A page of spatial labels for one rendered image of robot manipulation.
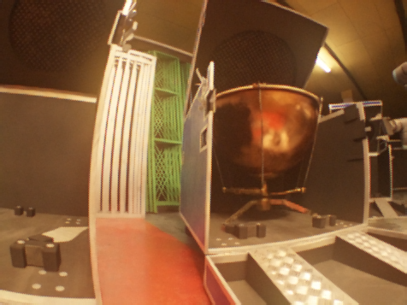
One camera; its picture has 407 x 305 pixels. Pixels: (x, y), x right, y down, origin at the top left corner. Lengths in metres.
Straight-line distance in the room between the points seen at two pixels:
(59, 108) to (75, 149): 0.29
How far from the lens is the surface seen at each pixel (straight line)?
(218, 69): 1.72
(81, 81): 1.48
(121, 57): 2.78
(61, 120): 1.43
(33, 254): 0.64
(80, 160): 1.38
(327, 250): 1.16
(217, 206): 1.85
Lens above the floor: 0.45
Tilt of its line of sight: 8 degrees up
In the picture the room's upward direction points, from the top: 2 degrees clockwise
